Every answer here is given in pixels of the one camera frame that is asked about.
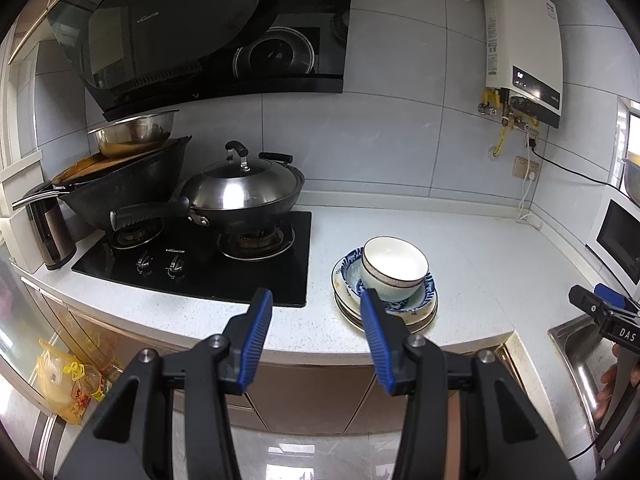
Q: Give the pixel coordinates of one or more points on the metal pipe valve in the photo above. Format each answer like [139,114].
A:
[522,121]
[483,107]

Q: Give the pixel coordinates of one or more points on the white wall outlet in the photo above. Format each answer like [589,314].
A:
[534,136]

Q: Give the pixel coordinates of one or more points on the black glass gas stove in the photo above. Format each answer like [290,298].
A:
[200,280]

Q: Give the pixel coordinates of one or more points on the white plate with dark stripes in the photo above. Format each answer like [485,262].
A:
[344,305]

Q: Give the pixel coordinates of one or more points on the white gas water heater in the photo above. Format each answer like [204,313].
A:
[525,35]

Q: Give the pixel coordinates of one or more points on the black glass range hood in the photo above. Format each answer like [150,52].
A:
[200,25]

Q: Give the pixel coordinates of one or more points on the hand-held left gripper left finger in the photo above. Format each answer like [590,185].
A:
[255,345]

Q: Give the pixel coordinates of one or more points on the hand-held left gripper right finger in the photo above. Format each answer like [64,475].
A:
[377,345]

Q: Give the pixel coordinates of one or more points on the brown upper cabinet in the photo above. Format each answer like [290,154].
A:
[35,15]

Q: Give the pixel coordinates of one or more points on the beige wall outlet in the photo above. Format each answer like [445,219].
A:
[535,167]
[521,166]

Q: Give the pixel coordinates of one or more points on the white bowl with dark rim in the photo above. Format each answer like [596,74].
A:
[395,260]

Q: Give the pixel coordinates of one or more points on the black wok with lid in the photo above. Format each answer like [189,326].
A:
[235,190]

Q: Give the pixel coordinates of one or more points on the stainless steel bowl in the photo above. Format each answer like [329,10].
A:
[130,135]

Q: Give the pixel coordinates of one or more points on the blue and white floral bowl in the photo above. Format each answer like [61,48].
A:
[417,302]

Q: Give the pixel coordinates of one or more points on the white microwave oven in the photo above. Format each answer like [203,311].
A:
[617,235]

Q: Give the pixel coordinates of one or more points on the person's right hand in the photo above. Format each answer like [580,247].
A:
[606,395]

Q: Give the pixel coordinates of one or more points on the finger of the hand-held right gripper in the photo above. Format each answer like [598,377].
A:
[585,302]
[610,295]

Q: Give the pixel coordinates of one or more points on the yellow plastic bag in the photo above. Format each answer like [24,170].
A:
[65,385]

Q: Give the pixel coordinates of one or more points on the window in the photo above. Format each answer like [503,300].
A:
[631,130]

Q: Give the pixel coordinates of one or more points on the brown lower cabinets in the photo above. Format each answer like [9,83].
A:
[310,400]

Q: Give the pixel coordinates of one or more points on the brown steel kettle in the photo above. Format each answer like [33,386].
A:
[52,240]

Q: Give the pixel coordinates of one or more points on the stainless steel basin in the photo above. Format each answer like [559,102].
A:
[632,177]

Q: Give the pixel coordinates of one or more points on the stainless steel sink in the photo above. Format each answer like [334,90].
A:
[575,350]

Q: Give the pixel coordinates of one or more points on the large black wok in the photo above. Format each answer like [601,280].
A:
[125,185]

